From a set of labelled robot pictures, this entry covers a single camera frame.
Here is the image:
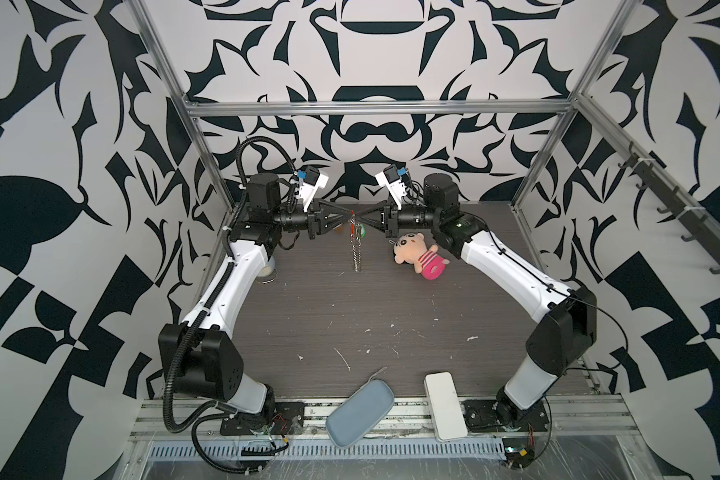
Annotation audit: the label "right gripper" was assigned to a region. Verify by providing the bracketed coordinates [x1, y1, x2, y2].
[359, 198, 445, 241]

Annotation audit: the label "metal keyring with chain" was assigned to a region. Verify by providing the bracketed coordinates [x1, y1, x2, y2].
[350, 230, 363, 272]

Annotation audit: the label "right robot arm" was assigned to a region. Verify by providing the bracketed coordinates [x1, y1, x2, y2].
[359, 167, 597, 428]

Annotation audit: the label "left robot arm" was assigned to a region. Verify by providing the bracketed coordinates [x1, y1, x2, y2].
[158, 136, 352, 434]

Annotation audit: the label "pink plush doll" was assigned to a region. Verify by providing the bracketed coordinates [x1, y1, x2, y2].
[391, 233, 450, 281]

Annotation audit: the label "white dome timer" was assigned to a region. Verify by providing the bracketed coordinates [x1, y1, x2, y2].
[256, 266, 277, 284]

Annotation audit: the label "grey glasses case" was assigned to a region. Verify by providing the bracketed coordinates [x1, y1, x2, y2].
[325, 379, 395, 448]

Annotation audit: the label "white rectangular box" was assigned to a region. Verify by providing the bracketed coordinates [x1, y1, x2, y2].
[424, 372, 468, 442]

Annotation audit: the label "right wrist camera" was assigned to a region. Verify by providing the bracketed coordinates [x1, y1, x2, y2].
[374, 165, 409, 210]

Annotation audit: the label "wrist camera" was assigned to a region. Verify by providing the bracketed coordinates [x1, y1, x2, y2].
[374, 165, 409, 210]
[296, 166, 329, 212]

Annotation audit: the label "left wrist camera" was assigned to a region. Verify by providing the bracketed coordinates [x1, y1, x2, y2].
[296, 166, 329, 212]

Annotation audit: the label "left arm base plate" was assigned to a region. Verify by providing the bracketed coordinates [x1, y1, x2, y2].
[220, 401, 306, 436]

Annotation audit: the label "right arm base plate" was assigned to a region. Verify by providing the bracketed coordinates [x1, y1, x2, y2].
[461, 399, 549, 433]

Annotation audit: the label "wall hook rack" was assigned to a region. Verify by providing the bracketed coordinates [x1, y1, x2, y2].
[617, 141, 720, 276]

